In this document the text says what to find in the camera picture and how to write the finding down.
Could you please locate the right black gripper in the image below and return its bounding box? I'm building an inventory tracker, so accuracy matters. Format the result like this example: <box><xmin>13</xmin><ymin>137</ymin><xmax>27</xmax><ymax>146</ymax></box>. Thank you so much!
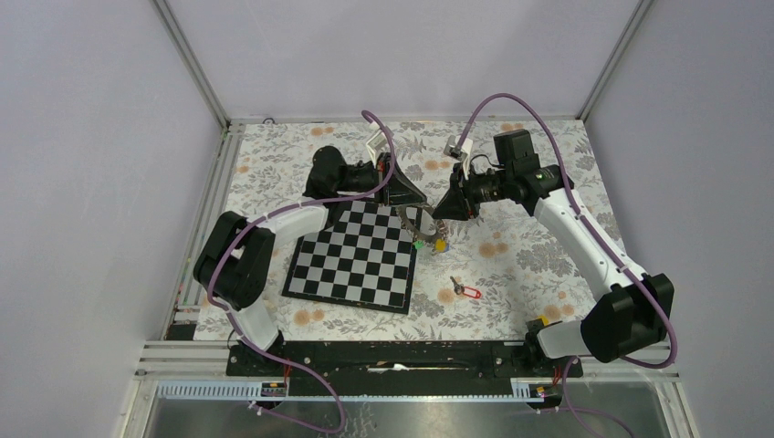
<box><xmin>433</xmin><ymin>162</ymin><xmax>513</xmax><ymax>222</ymax></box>

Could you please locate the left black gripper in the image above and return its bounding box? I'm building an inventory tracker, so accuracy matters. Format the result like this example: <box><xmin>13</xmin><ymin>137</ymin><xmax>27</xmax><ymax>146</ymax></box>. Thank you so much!
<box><xmin>334</xmin><ymin>152</ymin><xmax>426</xmax><ymax>207</ymax></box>

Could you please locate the key organiser with rings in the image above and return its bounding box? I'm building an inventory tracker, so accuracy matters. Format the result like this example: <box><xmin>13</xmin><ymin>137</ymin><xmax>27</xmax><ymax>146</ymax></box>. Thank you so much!
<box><xmin>395</xmin><ymin>203</ymin><xmax>450</xmax><ymax>255</ymax></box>

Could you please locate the key with red tag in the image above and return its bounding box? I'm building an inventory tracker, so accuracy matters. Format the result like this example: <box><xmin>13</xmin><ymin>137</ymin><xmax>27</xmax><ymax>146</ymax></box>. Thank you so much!
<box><xmin>450</xmin><ymin>276</ymin><xmax>482</xmax><ymax>299</ymax></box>

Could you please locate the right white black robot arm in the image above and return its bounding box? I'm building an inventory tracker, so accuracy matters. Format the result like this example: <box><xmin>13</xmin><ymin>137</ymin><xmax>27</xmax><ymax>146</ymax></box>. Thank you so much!
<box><xmin>433</xmin><ymin>130</ymin><xmax>675</xmax><ymax>376</ymax></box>

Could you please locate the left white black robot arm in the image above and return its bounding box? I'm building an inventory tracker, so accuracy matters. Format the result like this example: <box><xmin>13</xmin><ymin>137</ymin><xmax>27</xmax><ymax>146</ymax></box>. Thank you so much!
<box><xmin>193</xmin><ymin>146</ymin><xmax>427</xmax><ymax>375</ymax></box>

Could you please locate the black white chessboard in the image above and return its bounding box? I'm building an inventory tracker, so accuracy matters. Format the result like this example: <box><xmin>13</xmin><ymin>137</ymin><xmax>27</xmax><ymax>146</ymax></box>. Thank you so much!
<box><xmin>281</xmin><ymin>201</ymin><xmax>417</xmax><ymax>315</ymax></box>

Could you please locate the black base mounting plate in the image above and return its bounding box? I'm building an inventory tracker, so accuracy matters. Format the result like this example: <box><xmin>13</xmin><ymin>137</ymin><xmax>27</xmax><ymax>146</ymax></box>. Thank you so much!
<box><xmin>225</xmin><ymin>340</ymin><xmax>568</xmax><ymax>397</ymax></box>

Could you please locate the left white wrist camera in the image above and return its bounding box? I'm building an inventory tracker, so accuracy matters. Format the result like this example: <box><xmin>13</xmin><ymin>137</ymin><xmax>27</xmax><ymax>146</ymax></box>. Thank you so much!
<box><xmin>365</xmin><ymin>127</ymin><xmax>388</xmax><ymax>164</ymax></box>

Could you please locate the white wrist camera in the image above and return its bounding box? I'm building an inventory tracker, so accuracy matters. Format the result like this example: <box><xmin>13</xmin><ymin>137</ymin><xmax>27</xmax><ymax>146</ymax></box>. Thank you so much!
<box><xmin>365</xmin><ymin>127</ymin><xmax>388</xmax><ymax>164</ymax></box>
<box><xmin>444</xmin><ymin>135</ymin><xmax>473</xmax><ymax>162</ymax></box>

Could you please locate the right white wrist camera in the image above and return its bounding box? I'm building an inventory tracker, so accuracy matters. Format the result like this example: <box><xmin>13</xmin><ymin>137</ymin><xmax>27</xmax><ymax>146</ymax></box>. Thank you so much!
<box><xmin>444</xmin><ymin>135</ymin><xmax>473</xmax><ymax>162</ymax></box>

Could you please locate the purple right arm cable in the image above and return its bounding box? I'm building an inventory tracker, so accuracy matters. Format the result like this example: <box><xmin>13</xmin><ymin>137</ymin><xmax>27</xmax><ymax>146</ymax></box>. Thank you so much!
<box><xmin>456</xmin><ymin>92</ymin><xmax>680</xmax><ymax>438</ymax></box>

